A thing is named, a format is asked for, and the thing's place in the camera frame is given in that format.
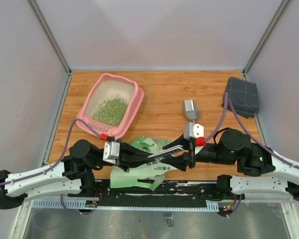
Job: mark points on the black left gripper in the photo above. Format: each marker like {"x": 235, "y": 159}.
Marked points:
{"x": 128, "y": 152}

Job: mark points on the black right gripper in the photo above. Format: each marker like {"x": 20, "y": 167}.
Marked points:
{"x": 180, "y": 161}

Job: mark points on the white plastic bag clip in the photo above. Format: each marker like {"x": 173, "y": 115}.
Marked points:
{"x": 166, "y": 152}

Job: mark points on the green cat litter bag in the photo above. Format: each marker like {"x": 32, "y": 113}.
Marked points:
{"x": 149, "y": 175}

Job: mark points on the grey metal scoop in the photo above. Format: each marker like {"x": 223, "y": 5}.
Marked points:
{"x": 191, "y": 110}

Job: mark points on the pink litter box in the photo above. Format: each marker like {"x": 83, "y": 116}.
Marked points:
{"x": 109, "y": 86}

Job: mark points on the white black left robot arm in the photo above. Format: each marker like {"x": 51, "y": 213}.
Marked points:
{"x": 71, "y": 175}

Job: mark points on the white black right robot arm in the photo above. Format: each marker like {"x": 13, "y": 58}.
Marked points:
{"x": 264, "y": 170}

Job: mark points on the green cat litter pellets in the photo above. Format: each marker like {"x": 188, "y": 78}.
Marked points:
{"x": 111, "y": 111}

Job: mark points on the folded dark grey cloth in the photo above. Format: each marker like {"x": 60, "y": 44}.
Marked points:
{"x": 244, "y": 97}

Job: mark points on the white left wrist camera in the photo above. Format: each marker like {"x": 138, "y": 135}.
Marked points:
{"x": 111, "y": 149}

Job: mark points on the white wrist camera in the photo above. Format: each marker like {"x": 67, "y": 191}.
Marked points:
{"x": 111, "y": 149}
{"x": 195, "y": 133}

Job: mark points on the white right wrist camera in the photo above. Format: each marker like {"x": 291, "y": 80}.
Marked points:
{"x": 195, "y": 133}

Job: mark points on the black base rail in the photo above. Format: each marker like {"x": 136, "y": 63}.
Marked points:
{"x": 169, "y": 192}

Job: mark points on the grey slotted cable duct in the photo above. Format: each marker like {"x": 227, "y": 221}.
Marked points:
{"x": 88, "y": 205}

